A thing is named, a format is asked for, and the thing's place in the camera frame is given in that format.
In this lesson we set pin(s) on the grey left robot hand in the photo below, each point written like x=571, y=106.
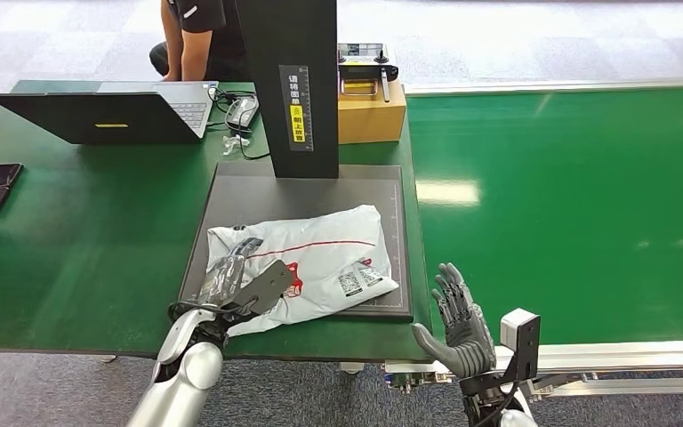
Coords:
x=262, y=289

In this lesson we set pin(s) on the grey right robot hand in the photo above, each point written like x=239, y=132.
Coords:
x=465, y=348

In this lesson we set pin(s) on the white plastic mailer package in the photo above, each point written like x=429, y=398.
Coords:
x=330, y=247

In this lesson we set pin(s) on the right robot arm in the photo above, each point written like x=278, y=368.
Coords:
x=515, y=419

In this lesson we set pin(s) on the black weighing device with column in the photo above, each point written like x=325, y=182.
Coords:
x=294, y=118

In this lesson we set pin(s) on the clear plastic scrap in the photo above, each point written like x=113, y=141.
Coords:
x=234, y=143

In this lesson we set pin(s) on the green table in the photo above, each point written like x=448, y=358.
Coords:
x=94, y=247

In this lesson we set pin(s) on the green conveyor belt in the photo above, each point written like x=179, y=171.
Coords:
x=565, y=206

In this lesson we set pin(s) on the black power adapter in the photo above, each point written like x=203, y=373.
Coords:
x=243, y=112

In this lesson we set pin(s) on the brown cardboard box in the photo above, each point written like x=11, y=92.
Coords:
x=371, y=121

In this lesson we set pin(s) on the grey open laptop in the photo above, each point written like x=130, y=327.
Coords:
x=100, y=118

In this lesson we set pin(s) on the black remote controller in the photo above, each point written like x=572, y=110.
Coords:
x=365, y=59

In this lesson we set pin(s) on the person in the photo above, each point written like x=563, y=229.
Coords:
x=200, y=35

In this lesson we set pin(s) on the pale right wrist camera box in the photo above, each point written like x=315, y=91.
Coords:
x=518, y=336

